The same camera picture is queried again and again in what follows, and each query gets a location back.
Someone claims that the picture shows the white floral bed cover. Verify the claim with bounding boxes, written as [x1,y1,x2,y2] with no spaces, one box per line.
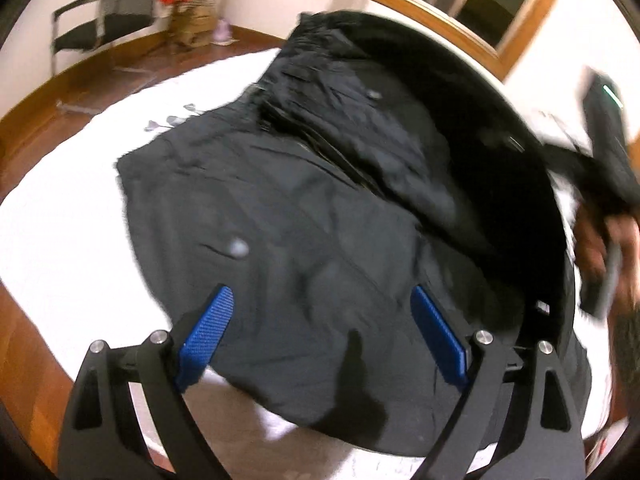
[1,43,591,479]

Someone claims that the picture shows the cardboard boxes stack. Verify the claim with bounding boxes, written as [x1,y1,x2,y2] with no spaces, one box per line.
[167,0,218,49]

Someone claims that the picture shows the person's right hand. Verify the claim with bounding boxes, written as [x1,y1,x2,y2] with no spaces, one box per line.
[572,199,640,321]

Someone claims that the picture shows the black folding chair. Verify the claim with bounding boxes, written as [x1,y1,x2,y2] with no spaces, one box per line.
[50,0,156,77]

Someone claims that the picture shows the black pants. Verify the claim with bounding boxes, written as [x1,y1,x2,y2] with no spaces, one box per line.
[117,12,591,456]

